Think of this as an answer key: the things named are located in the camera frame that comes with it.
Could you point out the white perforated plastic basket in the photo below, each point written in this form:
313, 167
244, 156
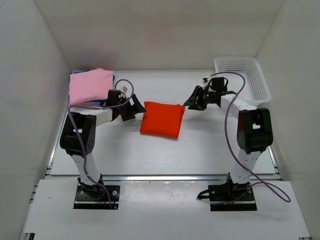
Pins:
244, 72

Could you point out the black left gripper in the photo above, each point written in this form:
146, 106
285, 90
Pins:
134, 109

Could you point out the pink folded t shirt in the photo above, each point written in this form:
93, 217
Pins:
90, 85

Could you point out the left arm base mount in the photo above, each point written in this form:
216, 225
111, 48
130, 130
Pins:
94, 197

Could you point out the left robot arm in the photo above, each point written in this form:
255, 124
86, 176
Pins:
79, 135

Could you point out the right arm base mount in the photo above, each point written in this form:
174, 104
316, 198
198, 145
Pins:
229, 197

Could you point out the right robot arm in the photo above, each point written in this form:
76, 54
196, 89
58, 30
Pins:
254, 128

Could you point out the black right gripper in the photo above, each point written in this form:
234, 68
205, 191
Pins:
195, 102

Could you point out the orange t shirt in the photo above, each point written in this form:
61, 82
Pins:
162, 120

